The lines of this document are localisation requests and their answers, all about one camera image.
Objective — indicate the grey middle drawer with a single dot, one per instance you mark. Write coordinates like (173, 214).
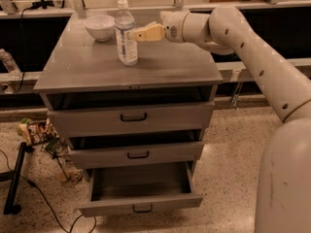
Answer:
(136, 155)

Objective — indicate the grey drawer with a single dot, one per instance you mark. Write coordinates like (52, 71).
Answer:
(135, 119)
(140, 189)
(136, 155)

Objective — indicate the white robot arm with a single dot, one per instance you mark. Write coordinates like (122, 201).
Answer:
(284, 189)

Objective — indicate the snack bag on floor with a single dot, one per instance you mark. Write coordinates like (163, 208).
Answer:
(36, 132)

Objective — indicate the grey top drawer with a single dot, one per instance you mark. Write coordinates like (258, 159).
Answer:
(135, 119)

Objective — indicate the grey metal railing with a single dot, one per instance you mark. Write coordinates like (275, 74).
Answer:
(23, 10)

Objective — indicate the black stand leg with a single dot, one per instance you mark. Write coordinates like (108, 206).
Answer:
(11, 208)

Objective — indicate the white ceramic bowl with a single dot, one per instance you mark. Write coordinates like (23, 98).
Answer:
(101, 28)

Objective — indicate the clear plastic water bottle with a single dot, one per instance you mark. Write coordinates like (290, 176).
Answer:
(125, 24)

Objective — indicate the clear bottle at left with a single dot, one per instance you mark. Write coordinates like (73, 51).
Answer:
(10, 64)

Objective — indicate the grey bottom drawer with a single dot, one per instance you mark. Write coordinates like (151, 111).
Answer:
(140, 189)

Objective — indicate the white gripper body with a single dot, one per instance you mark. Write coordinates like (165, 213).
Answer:
(173, 27)

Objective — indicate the grey drawer cabinet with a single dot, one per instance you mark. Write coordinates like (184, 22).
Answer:
(85, 74)

